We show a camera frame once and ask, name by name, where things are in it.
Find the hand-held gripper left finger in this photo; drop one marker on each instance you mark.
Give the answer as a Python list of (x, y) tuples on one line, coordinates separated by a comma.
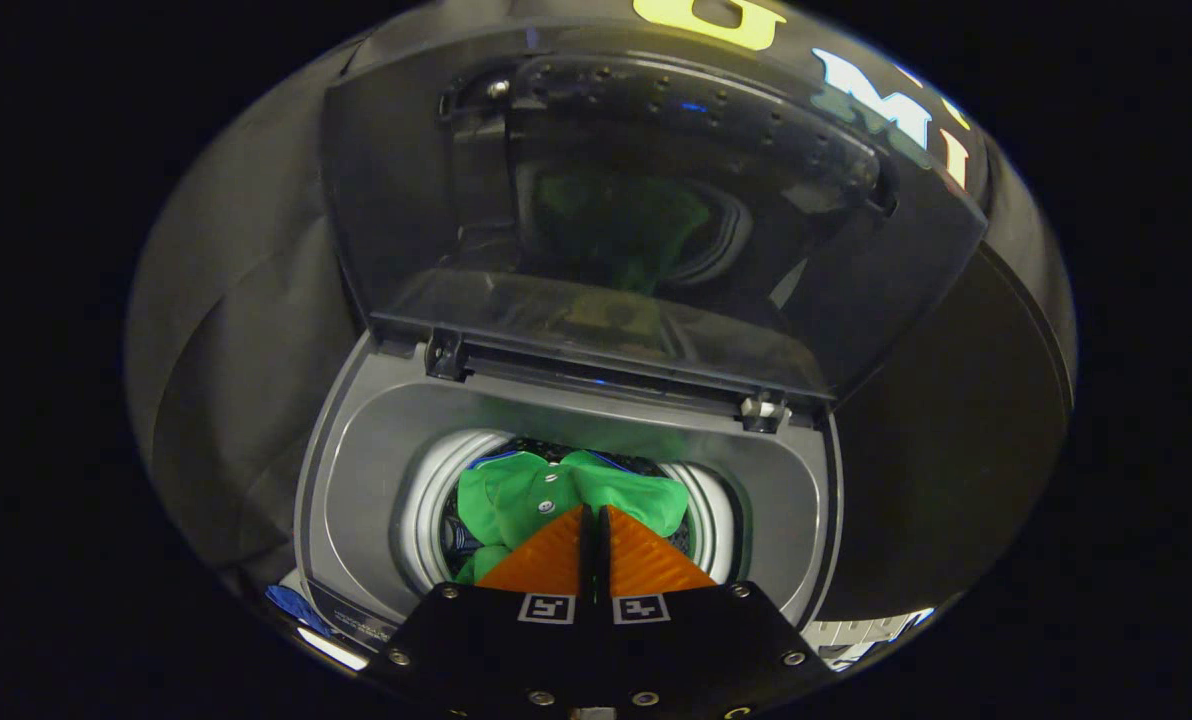
[(516, 640)]

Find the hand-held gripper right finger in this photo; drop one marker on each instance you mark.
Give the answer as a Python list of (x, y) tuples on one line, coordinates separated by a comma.
[(686, 645)]

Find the green polo shirt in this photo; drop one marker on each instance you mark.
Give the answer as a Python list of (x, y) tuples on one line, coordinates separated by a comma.
[(516, 500)]

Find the dark washing machine lid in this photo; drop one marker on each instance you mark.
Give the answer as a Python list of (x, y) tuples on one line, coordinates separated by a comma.
[(436, 200)]

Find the blue cloth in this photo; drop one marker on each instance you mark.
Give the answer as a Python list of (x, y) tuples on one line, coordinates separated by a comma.
[(296, 605)]

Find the beige cabinet with black sides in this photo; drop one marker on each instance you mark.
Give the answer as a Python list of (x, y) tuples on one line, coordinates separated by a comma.
[(936, 450)]

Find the black backdrop cloth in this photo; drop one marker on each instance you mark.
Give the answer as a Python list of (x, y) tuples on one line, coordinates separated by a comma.
[(236, 300)]

